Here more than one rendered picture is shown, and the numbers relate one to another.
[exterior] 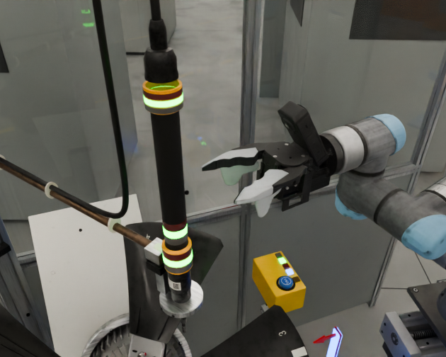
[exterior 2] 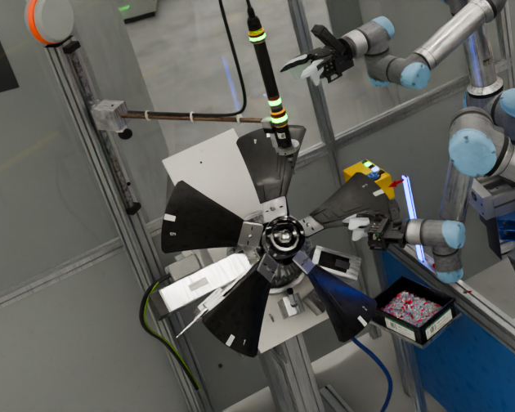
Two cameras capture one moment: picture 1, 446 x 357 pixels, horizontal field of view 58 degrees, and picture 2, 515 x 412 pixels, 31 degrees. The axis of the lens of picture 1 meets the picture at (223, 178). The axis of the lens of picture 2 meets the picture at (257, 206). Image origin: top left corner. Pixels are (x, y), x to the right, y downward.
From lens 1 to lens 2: 206 cm
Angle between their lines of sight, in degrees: 5
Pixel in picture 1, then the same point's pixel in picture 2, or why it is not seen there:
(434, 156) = not seen: outside the picture
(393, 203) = (392, 65)
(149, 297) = (267, 175)
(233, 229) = (324, 172)
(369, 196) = (381, 66)
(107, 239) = (221, 165)
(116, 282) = (237, 194)
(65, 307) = not seen: hidden behind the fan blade
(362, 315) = not seen: outside the picture
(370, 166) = (376, 49)
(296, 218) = (388, 147)
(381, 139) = (376, 32)
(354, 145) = (359, 38)
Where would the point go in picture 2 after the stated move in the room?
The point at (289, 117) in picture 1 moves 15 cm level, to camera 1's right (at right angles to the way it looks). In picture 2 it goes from (316, 32) to (369, 17)
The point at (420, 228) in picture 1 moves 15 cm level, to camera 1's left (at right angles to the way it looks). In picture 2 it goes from (405, 72) to (354, 86)
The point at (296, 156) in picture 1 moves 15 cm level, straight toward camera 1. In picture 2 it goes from (327, 51) to (324, 75)
